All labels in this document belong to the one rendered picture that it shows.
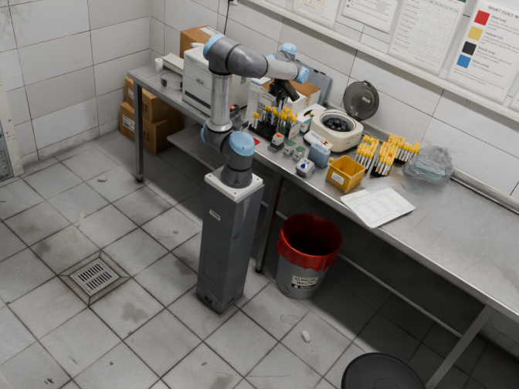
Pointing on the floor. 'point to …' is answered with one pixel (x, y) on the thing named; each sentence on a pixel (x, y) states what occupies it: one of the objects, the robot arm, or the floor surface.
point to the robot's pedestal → (226, 246)
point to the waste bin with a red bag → (295, 224)
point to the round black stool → (380, 373)
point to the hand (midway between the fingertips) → (279, 111)
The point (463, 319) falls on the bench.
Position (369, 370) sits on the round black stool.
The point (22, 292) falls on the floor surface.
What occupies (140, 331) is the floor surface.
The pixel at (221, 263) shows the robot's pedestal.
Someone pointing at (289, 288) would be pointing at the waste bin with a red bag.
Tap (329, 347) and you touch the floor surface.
